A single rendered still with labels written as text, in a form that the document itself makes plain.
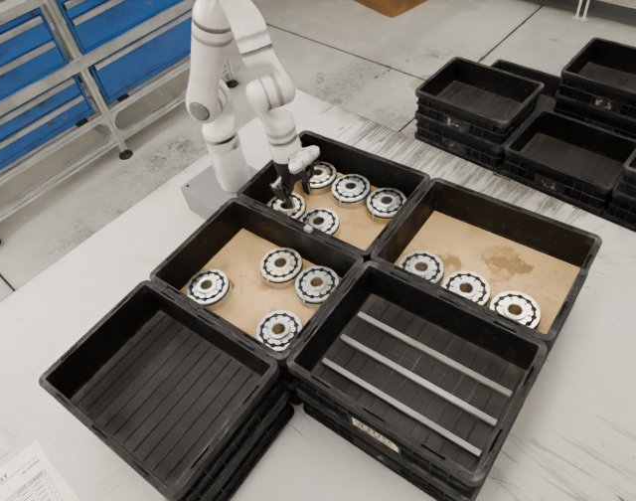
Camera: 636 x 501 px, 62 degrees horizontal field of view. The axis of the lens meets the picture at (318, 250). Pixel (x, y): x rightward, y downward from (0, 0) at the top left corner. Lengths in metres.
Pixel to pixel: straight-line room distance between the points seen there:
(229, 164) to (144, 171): 1.64
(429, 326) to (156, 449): 0.61
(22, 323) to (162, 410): 0.61
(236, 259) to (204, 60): 0.47
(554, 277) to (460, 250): 0.21
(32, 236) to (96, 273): 1.43
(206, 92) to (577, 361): 1.06
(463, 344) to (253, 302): 0.48
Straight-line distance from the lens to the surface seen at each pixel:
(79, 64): 2.94
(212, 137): 1.45
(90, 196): 3.10
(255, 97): 1.15
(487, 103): 2.33
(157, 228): 1.69
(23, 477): 1.42
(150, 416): 1.18
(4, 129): 2.93
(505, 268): 1.28
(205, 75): 1.32
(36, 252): 2.96
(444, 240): 1.32
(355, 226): 1.35
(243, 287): 1.28
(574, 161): 2.28
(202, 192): 1.59
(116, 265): 1.64
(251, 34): 1.14
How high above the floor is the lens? 1.83
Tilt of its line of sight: 50 degrees down
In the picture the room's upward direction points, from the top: 11 degrees counter-clockwise
